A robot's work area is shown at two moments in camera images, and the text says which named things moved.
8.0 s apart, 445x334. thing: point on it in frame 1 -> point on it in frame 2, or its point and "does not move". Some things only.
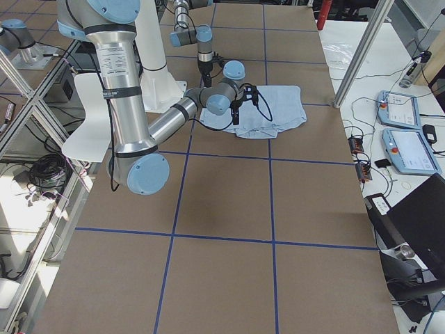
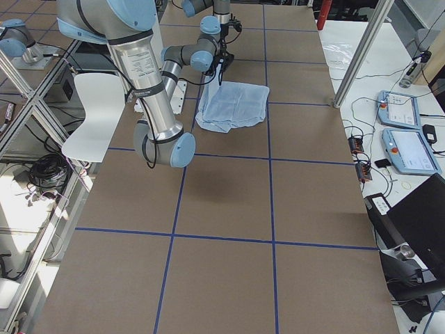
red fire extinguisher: [325, 8] does not move
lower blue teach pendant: [409, 152] does not move
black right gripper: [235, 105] -> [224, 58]
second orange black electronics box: [363, 171] does not move
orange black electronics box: [356, 145] does not move
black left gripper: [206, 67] -> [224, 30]
